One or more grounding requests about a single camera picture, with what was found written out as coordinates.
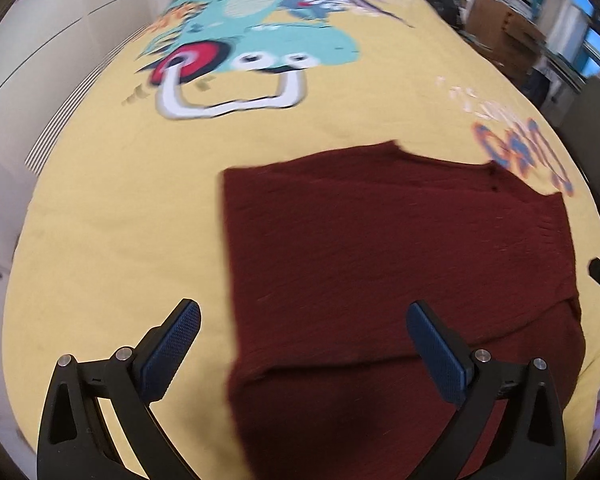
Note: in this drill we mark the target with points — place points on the yellow dinosaur printed blanket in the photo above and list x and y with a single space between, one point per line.
120 185

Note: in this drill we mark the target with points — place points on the dark blue bag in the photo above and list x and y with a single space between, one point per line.
537 87

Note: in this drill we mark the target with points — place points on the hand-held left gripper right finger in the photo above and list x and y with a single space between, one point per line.
437 355

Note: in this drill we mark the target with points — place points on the brown wooden cabinet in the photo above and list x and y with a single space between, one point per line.
510 35

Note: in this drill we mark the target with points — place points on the dark red knitted sweater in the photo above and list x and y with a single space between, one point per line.
380 260

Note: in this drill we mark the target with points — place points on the grey chair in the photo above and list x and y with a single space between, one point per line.
595 125

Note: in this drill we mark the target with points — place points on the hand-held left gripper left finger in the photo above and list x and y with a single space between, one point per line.
172 347

